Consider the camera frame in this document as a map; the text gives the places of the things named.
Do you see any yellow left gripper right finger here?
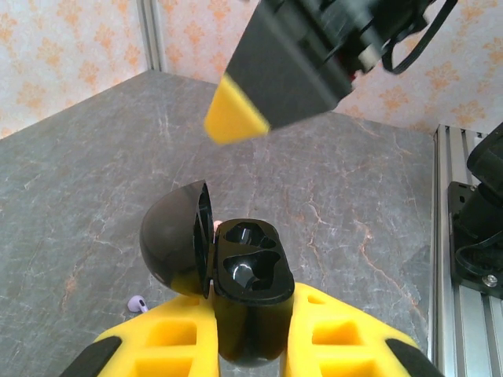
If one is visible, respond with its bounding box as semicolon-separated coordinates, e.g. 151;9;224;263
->
285;282;445;377

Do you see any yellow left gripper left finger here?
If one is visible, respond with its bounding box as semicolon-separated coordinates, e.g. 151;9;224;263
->
58;293;219;377

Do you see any purple wireless earbud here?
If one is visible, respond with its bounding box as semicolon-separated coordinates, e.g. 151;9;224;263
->
127;294;149;314

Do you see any black earbud charging case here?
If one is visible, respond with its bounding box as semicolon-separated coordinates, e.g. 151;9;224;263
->
139;179;296;368

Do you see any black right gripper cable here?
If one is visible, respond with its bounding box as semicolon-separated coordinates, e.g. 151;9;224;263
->
380;0;459;75

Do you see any aluminium frame post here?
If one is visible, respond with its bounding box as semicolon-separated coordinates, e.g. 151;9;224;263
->
136;0;166;72

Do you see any black arm base cable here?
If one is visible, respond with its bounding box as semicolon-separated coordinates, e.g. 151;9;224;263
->
454;234;503;272

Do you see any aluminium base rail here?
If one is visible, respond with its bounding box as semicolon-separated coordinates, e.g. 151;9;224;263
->
430;123;503;377

